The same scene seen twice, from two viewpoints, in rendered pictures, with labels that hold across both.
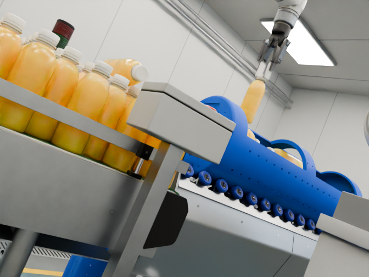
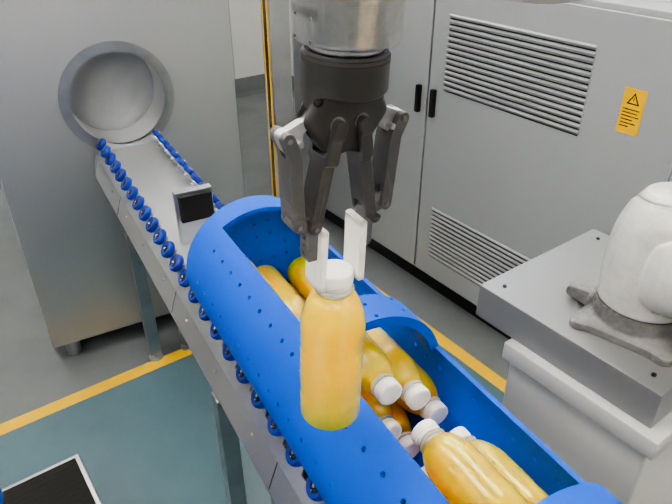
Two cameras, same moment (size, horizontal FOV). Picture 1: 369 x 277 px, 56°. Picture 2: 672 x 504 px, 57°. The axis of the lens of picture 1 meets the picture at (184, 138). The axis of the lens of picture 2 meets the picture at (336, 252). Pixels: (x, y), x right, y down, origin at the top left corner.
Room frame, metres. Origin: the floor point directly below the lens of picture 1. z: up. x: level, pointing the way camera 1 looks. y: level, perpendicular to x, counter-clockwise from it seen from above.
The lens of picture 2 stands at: (1.36, 0.33, 1.79)
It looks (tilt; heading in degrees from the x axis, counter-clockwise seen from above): 32 degrees down; 275
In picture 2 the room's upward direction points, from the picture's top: straight up
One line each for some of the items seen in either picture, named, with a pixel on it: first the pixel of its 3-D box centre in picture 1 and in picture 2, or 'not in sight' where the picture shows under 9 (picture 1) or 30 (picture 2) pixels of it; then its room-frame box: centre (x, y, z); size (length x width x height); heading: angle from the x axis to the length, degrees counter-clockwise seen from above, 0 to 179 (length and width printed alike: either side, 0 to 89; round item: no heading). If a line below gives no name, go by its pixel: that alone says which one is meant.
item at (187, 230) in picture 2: not in sight; (196, 215); (1.86, -1.09, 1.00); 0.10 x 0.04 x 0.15; 34
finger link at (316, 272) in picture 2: (260, 70); (316, 256); (1.42, -0.18, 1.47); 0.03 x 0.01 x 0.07; 127
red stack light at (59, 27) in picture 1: (62, 31); not in sight; (1.18, 0.53, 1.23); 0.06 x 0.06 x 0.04
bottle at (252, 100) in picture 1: (252, 99); (331, 350); (1.41, -0.19, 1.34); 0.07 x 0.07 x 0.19
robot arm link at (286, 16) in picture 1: (285, 20); (348, 9); (1.39, -0.19, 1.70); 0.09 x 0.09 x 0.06
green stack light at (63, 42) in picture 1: (57, 43); not in sight; (1.18, 0.53, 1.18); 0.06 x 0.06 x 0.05
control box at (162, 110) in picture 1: (182, 122); not in sight; (0.75, 0.02, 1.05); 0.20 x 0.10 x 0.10; 124
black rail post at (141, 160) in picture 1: (140, 160); not in sight; (0.80, 0.07, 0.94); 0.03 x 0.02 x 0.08; 124
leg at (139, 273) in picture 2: not in sight; (144, 298); (2.31, -1.62, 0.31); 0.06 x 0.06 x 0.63; 34
